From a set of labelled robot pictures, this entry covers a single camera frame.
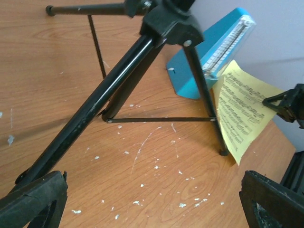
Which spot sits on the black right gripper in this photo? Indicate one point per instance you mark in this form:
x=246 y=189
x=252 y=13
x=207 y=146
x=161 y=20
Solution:
x=289 y=105

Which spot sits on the black music stand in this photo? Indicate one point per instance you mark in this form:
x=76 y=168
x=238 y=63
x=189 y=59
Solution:
x=164 y=22

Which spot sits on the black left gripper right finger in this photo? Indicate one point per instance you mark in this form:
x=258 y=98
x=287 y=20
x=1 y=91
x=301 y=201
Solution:
x=267 y=204

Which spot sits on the yellow sheet music page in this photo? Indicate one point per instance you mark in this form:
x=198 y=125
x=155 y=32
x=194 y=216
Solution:
x=241 y=115

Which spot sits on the blue metronome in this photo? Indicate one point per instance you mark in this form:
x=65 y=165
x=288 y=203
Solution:
x=221 y=42

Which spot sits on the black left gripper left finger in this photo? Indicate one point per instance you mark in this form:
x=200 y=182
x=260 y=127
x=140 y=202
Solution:
x=39 y=204

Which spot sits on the black cage frame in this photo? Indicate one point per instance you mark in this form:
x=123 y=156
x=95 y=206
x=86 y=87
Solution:
x=293 y=178

